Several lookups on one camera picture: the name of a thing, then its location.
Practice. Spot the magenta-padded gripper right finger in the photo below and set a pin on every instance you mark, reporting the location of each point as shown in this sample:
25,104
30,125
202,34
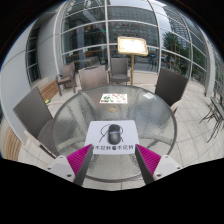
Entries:
148,160

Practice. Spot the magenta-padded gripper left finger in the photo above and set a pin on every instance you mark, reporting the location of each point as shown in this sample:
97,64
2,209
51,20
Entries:
78,160

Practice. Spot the black computer mouse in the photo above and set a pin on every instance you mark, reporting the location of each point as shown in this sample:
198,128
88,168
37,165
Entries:
114,134

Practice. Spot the white printed mouse pad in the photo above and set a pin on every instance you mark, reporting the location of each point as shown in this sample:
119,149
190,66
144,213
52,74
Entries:
130,133

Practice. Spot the grey wicker chair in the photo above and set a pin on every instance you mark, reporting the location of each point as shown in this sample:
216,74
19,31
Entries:
31,111
170,87
119,68
67,75
92,78

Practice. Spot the wooden slatted bench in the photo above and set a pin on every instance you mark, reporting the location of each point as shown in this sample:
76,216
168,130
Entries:
11,145
50,90

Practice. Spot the colourful laminated menu card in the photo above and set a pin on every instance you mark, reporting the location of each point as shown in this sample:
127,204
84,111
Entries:
113,98

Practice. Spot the dark metal folding table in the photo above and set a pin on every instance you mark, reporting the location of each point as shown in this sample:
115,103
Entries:
215,113

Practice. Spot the gold menu display stand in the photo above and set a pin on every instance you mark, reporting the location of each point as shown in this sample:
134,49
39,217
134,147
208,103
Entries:
132,46

